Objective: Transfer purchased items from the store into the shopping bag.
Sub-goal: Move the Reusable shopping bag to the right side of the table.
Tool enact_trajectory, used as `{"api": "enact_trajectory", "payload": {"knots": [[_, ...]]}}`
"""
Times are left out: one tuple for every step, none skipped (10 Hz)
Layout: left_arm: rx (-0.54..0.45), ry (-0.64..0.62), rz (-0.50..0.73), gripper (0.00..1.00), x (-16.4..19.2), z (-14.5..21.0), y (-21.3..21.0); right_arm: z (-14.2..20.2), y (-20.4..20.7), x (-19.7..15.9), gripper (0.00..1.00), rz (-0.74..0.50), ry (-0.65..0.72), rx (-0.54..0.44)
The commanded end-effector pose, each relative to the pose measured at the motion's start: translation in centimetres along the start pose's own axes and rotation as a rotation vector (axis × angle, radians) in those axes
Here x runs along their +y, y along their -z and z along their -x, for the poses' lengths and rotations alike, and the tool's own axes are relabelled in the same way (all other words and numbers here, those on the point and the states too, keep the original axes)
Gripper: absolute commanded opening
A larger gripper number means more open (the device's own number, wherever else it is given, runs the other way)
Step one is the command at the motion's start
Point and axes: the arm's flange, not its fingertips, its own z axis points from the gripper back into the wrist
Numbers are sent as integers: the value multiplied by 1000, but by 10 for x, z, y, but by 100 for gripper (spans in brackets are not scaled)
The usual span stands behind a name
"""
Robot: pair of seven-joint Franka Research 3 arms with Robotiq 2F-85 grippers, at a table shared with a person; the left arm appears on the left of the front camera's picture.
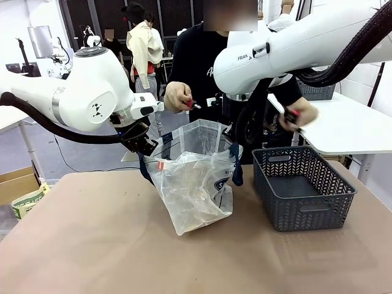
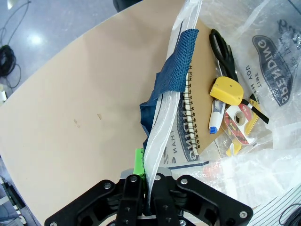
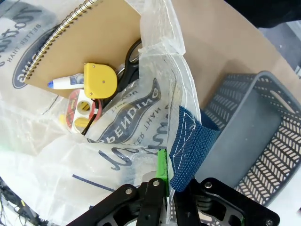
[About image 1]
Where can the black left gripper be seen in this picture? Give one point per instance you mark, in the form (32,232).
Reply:
(137,141)

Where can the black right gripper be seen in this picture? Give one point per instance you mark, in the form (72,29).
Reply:
(232,118)

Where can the black red small tool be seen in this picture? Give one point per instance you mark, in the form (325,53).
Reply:
(292,118)

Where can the translucent white shopping bag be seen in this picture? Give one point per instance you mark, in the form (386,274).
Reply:
(190,190)

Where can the grey plastic basket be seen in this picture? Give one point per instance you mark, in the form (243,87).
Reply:
(317,91)
(303,186)

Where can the person's left forearm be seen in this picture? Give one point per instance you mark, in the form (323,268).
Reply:
(298,101)

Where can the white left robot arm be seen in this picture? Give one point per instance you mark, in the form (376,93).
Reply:
(92,85)

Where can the person's right hand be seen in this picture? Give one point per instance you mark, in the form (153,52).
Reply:
(177,96)

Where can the person's left hand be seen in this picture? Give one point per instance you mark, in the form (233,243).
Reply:
(303,116)

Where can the flat metal floor plate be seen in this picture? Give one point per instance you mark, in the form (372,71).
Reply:
(130,157)

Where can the person in black T-shirt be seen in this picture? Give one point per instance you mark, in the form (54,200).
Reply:
(196,55)

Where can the mannequin cream jacket grey pants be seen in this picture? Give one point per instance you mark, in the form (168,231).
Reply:
(144,52)

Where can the background person in black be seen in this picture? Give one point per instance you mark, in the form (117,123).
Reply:
(112,46)

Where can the white side table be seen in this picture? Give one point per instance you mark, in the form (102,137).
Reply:
(346,128)

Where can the green printed paper sack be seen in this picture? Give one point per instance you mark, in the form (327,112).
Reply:
(27,203)

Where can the brown cardboard box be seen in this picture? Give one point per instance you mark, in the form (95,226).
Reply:
(16,185)

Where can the grey standing board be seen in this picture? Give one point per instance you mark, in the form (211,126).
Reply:
(40,41)

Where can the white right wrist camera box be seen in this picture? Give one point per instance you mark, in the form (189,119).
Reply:
(214,101)

